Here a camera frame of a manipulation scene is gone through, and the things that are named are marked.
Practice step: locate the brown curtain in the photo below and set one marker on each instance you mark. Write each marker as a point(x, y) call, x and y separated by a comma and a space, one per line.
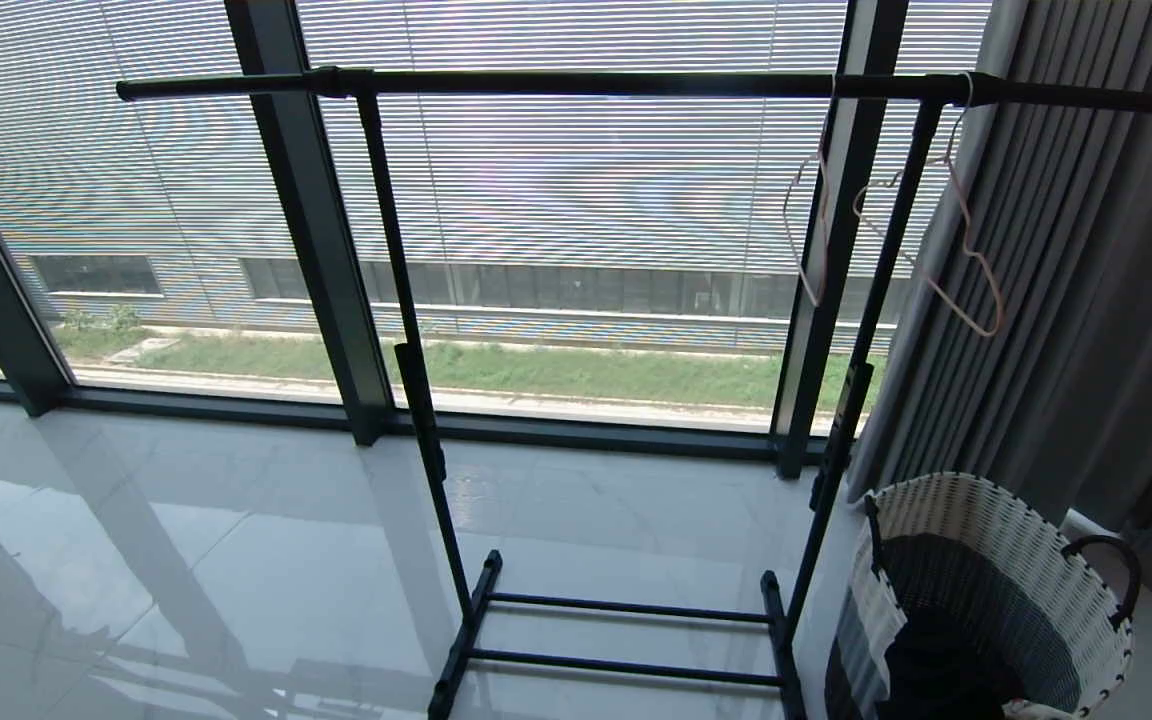
point(1086, 250)

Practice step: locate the black garment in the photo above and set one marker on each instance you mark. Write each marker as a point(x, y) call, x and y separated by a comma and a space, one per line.
point(946, 670)

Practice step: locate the window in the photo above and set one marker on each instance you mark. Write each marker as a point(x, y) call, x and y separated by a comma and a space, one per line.
point(316, 220)

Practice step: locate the white laundry basket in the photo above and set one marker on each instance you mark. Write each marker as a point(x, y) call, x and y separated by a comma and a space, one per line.
point(1026, 540)

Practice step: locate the black clothes rack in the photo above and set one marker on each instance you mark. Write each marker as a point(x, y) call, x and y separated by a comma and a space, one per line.
point(636, 84)

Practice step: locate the pink clothes hanger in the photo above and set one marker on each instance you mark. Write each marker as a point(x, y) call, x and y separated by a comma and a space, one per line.
point(964, 225)
point(822, 215)

